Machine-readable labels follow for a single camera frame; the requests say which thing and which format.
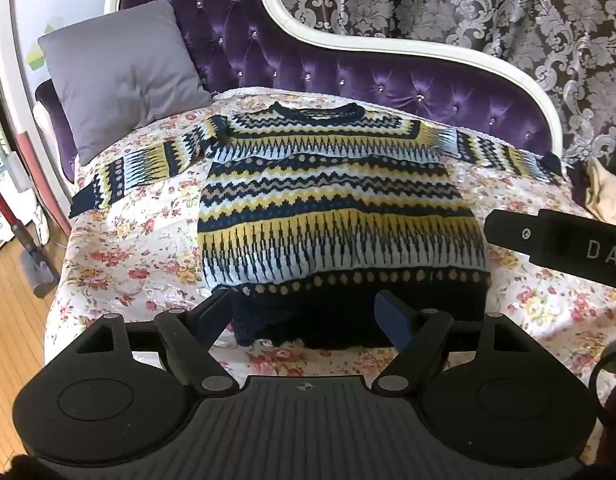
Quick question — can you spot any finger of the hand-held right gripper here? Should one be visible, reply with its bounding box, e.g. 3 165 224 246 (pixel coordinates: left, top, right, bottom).
483 207 542 261

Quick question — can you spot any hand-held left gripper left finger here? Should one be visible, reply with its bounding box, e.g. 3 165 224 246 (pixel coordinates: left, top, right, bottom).
70 287 239 397

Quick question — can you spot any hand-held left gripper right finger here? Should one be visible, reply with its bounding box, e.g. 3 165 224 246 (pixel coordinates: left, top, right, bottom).
373 290 539 395

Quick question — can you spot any yellow navy patterned knit sweater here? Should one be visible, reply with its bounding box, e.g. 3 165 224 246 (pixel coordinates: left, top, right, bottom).
69 101 564 350

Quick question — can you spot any beige cloth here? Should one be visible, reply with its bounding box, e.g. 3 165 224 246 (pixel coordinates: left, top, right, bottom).
585 156 616 226

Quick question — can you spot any floral bed blanket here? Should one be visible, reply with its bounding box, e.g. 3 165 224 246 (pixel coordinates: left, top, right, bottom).
42 87 616 466

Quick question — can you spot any red stick vacuum cleaner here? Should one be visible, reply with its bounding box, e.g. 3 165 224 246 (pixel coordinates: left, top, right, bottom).
0 105 61 301

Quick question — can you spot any brown silver damask curtain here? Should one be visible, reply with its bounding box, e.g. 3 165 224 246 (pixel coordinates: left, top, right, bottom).
268 0 616 221

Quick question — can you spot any grey pillow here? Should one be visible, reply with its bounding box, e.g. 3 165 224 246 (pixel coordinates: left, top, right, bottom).
38 0 213 166

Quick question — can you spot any black cable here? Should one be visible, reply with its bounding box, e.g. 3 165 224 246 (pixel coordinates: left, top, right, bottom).
587 342 616 411

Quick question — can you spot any purple tufted sofa white frame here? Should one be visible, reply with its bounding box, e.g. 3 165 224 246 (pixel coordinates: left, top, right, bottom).
35 0 564 186

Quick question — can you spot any green wall sticker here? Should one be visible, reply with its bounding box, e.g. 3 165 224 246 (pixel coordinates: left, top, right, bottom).
26 15 64 72

